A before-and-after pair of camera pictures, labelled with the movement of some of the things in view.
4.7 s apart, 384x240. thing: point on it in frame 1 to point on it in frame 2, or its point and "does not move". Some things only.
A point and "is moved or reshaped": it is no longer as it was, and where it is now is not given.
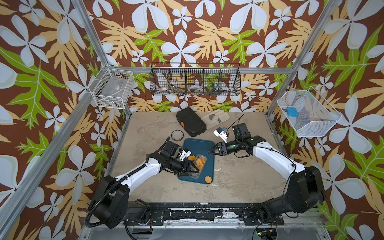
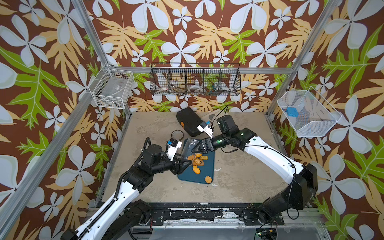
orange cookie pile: x=200 y=162 is moved or reshaped
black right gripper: x=223 y=151 to x=197 y=146
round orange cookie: x=208 y=179 does not move
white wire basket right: x=309 y=115 does not move
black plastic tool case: x=191 y=121 does not move
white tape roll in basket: x=195 y=88 does not move
